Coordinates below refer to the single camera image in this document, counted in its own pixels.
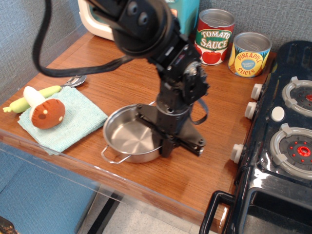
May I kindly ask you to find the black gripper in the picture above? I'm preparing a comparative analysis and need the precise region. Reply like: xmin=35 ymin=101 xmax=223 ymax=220
xmin=136 ymin=96 xmax=206 ymax=157

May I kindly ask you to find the metal pot with handles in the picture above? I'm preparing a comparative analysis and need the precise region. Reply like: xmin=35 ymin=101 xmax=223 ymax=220
xmin=101 ymin=104 xmax=161 ymax=164

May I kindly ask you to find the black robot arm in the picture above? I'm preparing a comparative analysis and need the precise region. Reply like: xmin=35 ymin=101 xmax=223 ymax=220
xmin=89 ymin=0 xmax=209 ymax=157

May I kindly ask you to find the light blue cloth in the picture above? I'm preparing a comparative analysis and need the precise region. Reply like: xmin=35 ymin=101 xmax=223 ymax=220
xmin=18 ymin=87 xmax=108 ymax=155

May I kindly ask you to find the metal spoon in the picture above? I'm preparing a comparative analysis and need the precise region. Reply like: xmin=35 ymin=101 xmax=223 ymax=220
xmin=61 ymin=75 xmax=87 ymax=88

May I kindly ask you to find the black toy stove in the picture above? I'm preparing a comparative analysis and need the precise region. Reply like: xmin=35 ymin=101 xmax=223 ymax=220
xmin=199 ymin=40 xmax=312 ymax=234

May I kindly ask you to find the tomato sauce can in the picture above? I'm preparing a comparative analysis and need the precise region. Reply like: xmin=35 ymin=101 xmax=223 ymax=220
xmin=195 ymin=8 xmax=235 ymax=65

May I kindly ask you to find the pineapple slices can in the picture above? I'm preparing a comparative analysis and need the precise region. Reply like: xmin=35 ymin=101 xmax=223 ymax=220
xmin=228 ymin=32 xmax=272 ymax=78

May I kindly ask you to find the plush brown mushroom toy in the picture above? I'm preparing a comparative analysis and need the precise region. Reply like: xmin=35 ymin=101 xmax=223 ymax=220
xmin=23 ymin=86 xmax=65 ymax=129

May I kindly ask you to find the clear acrylic table guard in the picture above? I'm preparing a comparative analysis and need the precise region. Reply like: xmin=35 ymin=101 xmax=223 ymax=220
xmin=0 ymin=131 xmax=131 ymax=234

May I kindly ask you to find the toy microwave teal and cream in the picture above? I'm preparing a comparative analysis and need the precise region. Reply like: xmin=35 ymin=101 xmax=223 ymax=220
xmin=78 ymin=0 xmax=200 ymax=40

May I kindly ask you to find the green plush vegetable toy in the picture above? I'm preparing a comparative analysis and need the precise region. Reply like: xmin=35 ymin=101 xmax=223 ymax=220
xmin=3 ymin=85 xmax=61 ymax=113

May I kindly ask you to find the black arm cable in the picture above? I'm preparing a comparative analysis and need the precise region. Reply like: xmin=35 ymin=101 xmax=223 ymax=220
xmin=32 ymin=0 xmax=209 ymax=125

